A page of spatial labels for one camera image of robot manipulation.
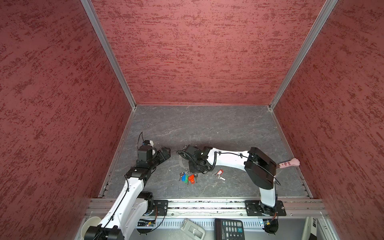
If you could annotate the grey plastic device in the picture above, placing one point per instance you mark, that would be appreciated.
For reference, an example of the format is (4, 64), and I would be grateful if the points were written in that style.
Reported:
(192, 230)

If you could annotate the aluminium mounting rail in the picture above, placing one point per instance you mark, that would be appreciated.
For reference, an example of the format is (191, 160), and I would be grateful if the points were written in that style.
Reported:
(222, 207)

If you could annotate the black desk calculator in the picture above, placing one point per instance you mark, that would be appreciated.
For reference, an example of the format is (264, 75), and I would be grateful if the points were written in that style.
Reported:
(226, 229)

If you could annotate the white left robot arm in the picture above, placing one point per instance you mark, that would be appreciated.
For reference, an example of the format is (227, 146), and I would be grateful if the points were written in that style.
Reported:
(133, 202)

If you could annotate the white paper cup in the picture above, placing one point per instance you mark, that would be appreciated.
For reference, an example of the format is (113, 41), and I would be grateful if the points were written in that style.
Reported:
(91, 222)

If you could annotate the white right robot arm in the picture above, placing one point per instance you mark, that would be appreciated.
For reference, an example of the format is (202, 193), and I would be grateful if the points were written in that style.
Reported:
(260, 168)

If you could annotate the aluminium corner post right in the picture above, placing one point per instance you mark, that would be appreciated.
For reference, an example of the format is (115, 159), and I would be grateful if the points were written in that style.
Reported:
(317, 26)

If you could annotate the pink handled knife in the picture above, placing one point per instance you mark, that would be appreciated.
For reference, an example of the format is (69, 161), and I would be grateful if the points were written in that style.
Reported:
(292, 163)

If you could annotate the aluminium corner post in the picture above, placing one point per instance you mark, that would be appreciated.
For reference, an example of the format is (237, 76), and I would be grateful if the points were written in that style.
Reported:
(317, 26)
(92, 15)

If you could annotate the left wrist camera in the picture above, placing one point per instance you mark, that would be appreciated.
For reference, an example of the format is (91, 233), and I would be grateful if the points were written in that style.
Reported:
(148, 143)

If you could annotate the red key tag with key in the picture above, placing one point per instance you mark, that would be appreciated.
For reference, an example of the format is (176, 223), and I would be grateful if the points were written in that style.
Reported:
(219, 175)

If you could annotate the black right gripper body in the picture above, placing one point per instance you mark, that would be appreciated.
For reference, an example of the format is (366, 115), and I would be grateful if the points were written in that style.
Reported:
(195, 167)

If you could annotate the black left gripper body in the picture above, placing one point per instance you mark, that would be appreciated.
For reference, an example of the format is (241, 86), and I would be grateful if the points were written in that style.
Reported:
(157, 158)

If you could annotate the aluminium corner post left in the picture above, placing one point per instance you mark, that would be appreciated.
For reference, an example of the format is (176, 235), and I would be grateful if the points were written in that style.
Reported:
(92, 15)

